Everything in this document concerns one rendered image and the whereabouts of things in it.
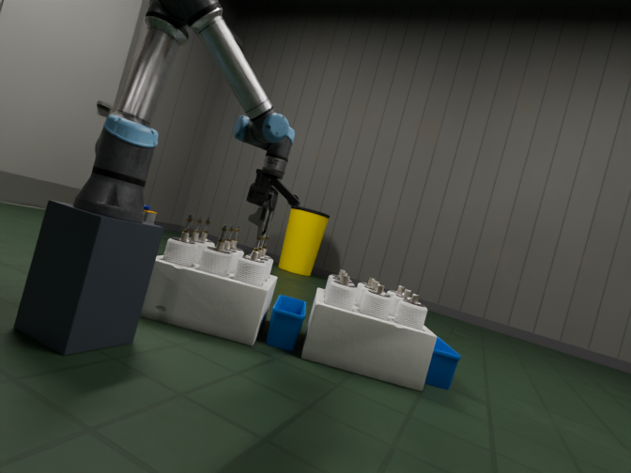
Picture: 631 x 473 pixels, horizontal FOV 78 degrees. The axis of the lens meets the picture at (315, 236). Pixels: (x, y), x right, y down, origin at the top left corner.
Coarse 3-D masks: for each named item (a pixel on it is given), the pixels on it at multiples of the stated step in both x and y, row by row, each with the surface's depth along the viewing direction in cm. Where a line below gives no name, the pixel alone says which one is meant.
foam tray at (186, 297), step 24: (168, 264) 120; (168, 288) 120; (192, 288) 120; (216, 288) 120; (240, 288) 120; (264, 288) 122; (144, 312) 119; (168, 312) 120; (192, 312) 120; (216, 312) 120; (240, 312) 120; (264, 312) 131; (216, 336) 120; (240, 336) 120
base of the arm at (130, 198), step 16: (96, 176) 88; (112, 176) 87; (128, 176) 89; (80, 192) 88; (96, 192) 86; (112, 192) 87; (128, 192) 89; (80, 208) 86; (96, 208) 85; (112, 208) 86; (128, 208) 89
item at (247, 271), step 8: (240, 264) 124; (248, 264) 123; (256, 264) 124; (264, 264) 126; (240, 272) 123; (248, 272) 123; (256, 272) 124; (264, 272) 127; (240, 280) 123; (248, 280) 123; (256, 280) 124
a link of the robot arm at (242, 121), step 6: (240, 120) 118; (246, 120) 118; (240, 126) 117; (246, 126) 117; (234, 132) 120; (240, 132) 117; (246, 132) 118; (240, 138) 119; (246, 138) 119; (252, 138) 116; (252, 144) 121; (258, 144) 119; (264, 144) 122; (270, 144) 123
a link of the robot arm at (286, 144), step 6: (288, 132) 125; (294, 132) 127; (288, 138) 125; (276, 144) 124; (282, 144) 124; (288, 144) 126; (270, 150) 125; (276, 150) 124; (282, 150) 125; (288, 150) 126; (270, 156) 129; (276, 156) 124; (282, 156) 125; (288, 156) 127
